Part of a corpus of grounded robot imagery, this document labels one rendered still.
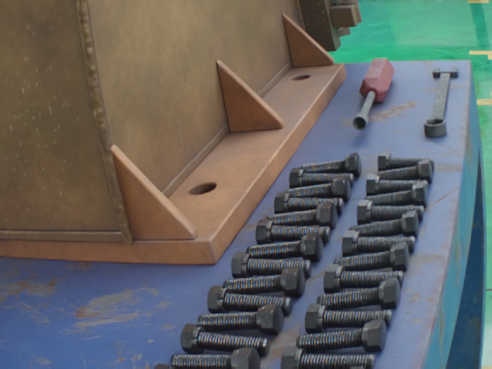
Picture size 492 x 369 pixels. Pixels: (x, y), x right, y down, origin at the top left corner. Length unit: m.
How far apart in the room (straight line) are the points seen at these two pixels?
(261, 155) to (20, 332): 0.31
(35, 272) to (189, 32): 0.27
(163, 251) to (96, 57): 0.16
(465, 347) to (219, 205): 0.64
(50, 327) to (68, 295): 0.05
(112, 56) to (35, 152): 0.10
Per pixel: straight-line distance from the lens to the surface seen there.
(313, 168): 0.72
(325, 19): 1.10
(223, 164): 0.74
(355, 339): 0.46
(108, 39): 0.61
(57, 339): 0.55
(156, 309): 0.56
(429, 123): 0.81
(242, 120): 0.82
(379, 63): 0.97
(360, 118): 0.81
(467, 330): 1.19
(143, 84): 0.66
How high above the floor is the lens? 0.90
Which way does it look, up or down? 20 degrees down
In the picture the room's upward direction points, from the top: 11 degrees counter-clockwise
